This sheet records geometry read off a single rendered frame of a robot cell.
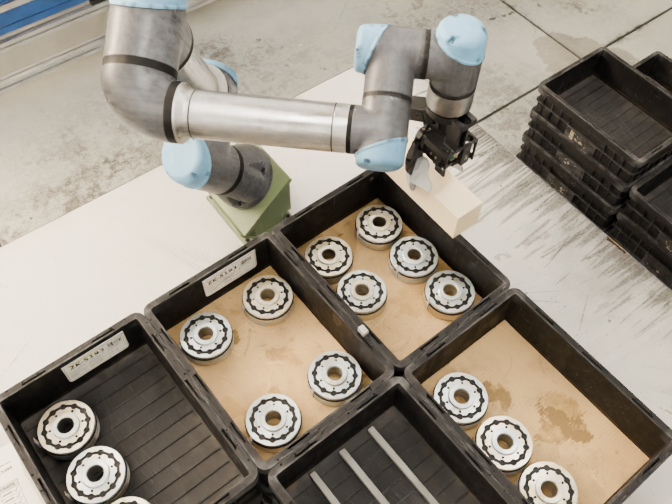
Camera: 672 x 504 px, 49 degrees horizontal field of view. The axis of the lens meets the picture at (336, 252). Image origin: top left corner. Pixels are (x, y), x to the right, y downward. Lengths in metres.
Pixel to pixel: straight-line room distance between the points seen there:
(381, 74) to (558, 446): 0.76
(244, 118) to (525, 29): 2.52
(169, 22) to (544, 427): 0.97
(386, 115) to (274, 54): 2.20
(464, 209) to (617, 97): 1.31
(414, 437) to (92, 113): 2.14
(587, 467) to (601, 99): 1.40
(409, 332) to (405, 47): 0.61
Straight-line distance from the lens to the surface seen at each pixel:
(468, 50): 1.11
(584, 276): 1.80
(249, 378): 1.44
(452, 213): 1.31
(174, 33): 1.21
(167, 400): 1.44
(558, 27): 3.57
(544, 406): 1.47
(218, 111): 1.13
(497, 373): 1.48
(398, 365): 1.34
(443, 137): 1.26
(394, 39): 1.13
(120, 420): 1.45
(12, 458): 1.63
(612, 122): 2.47
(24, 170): 3.02
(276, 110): 1.11
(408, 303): 1.52
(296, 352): 1.46
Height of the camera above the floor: 2.14
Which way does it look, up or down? 56 degrees down
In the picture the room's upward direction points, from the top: 2 degrees clockwise
